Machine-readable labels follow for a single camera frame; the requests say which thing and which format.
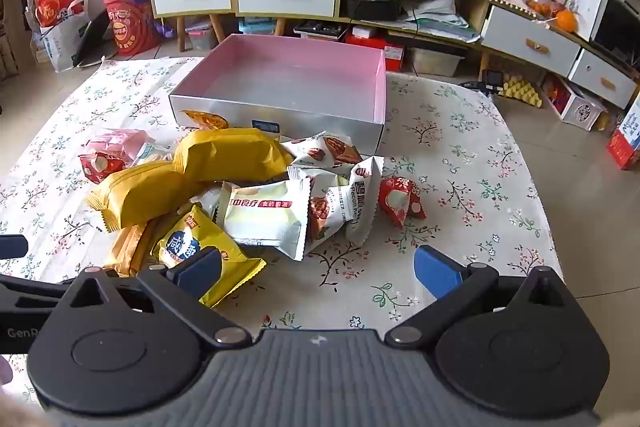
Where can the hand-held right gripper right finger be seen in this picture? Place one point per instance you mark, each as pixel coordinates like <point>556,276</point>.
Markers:
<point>435,274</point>

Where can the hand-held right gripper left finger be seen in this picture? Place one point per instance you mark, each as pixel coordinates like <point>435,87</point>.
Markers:
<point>200,274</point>

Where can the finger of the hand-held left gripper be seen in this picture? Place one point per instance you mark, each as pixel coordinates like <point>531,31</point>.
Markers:
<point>12,247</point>

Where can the yellow blue biscuit packet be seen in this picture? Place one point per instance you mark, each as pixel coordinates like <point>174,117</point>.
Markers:
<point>235,264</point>

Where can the silver small snack packet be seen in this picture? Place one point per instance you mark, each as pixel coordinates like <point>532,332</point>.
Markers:
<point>205,202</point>

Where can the orange wafer packet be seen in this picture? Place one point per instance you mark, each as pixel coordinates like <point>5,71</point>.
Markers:
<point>130,247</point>

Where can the red small snack packet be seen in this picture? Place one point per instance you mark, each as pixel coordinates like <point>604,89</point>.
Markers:
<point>102,167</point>
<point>397,202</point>

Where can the white green snack packet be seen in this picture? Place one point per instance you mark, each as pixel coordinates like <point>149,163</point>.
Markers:
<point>260,217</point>

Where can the white pecan snack packet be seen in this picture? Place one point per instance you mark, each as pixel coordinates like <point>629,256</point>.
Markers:
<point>322,212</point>
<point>320,149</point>
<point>362,202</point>

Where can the yellow ribbed snack packet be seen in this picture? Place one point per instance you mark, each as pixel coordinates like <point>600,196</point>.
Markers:
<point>135,194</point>
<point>225,154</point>

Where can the clear blue white snack packet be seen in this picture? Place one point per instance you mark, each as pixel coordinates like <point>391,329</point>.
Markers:
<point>157,152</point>

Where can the pink snack packet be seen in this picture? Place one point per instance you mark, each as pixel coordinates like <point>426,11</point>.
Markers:
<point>122,142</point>

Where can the pink white cardboard box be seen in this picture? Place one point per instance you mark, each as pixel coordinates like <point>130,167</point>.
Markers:
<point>280,112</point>

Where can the person's left hand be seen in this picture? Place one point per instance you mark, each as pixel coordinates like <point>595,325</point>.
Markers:
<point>5,372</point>

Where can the floral tablecloth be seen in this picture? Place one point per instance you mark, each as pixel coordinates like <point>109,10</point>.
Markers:
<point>475,187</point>

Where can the black handheld device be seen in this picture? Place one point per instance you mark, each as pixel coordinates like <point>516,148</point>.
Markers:
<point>492,79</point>

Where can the yellow egg tray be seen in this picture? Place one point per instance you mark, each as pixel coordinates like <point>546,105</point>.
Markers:
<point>522,91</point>

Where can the white paper bag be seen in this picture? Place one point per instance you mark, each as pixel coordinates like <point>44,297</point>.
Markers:
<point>60,47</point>

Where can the clear plastic bin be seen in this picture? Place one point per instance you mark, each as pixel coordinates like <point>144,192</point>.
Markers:
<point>202,38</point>
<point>435,62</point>

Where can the white patterned box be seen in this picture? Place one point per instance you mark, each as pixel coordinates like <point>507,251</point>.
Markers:
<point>575,104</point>

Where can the black leaning board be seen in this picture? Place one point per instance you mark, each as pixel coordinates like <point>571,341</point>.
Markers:
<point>92,39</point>

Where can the red blue carton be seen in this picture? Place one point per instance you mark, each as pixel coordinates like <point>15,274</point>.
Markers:
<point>625,142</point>

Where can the red cardboard box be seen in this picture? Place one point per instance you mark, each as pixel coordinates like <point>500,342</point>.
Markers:
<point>375,49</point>

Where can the red plastic bag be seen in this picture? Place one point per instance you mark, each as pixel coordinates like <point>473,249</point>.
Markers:
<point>55,4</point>

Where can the red round-print gift bag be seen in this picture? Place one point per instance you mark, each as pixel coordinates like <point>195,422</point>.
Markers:
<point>132,29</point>

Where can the blue lidded plastic bin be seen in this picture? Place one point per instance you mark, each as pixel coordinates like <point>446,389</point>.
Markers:
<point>255,27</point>

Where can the stack of papers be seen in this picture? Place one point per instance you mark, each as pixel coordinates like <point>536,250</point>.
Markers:
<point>440,19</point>

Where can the small white stand drawer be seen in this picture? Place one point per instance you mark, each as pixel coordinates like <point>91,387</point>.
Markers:
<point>600,74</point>

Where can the large white stand drawer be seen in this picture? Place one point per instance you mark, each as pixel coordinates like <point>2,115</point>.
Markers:
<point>530,32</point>

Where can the low wooden stand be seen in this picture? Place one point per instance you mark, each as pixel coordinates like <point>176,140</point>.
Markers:
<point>477,14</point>

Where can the clear bin with black tray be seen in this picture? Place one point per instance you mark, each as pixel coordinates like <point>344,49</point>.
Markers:
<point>320,29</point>

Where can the orange fruit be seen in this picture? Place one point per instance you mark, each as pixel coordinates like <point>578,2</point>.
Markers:
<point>566,21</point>

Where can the jar of small oranges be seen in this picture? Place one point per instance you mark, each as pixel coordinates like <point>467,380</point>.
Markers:
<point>541,4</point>

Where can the white printed box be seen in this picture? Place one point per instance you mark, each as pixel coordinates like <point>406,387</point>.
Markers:
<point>585,7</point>

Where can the black white appliance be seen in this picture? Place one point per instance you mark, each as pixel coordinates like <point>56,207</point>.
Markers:
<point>617,27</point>

